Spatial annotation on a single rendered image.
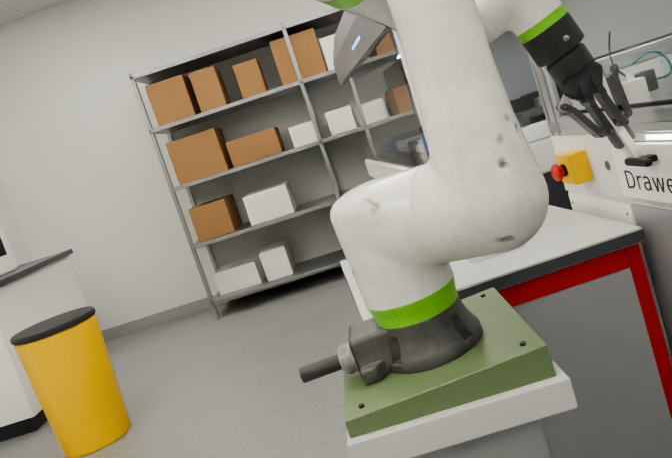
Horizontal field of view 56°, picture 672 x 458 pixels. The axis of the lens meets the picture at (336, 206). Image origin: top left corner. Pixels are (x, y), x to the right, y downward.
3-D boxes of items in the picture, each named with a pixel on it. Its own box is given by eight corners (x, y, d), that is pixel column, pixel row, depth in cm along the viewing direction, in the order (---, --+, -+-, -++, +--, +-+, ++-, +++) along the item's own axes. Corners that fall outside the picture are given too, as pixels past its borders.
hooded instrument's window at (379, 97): (434, 173, 193) (390, 29, 188) (366, 159, 370) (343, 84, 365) (779, 59, 197) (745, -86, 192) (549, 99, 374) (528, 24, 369)
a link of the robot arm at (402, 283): (453, 323, 78) (397, 180, 75) (356, 334, 87) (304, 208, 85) (492, 278, 88) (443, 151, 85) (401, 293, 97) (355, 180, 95)
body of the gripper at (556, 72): (572, 42, 116) (600, 82, 117) (536, 71, 116) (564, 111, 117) (591, 35, 109) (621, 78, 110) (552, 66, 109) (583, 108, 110)
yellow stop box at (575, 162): (573, 186, 142) (564, 156, 141) (559, 184, 149) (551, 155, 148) (594, 179, 142) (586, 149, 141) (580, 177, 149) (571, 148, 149)
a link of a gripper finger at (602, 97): (578, 79, 115) (584, 74, 115) (614, 127, 116) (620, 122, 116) (588, 77, 111) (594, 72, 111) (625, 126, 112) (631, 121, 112)
